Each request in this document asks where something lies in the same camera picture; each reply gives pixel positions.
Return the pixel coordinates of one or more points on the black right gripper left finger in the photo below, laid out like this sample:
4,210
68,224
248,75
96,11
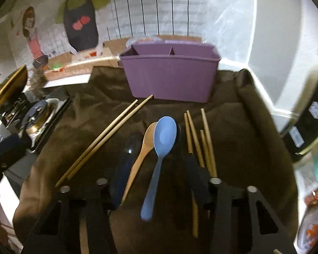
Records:
76,221

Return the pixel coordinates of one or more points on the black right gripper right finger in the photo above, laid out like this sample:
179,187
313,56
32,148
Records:
235,220

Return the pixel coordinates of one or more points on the long bamboo chopstick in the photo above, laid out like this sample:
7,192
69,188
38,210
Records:
106,138
94,143

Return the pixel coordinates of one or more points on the blue plastic spoon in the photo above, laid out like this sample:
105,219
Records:
165,135

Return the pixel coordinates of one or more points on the wooden spoon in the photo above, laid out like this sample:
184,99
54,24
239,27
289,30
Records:
147,146

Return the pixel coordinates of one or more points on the gas stove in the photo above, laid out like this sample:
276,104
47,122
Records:
32,121

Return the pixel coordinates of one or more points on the gold pot lid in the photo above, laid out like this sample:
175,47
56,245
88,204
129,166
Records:
12,87

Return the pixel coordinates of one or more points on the dried chili jar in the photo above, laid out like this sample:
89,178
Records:
308,232

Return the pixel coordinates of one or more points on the brown cloth mat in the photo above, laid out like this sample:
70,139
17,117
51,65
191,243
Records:
247,147

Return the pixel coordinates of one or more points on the black sauce bottle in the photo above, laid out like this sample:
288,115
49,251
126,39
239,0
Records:
305,130

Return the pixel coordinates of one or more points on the purple utensil caddy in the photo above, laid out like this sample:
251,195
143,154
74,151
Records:
171,70

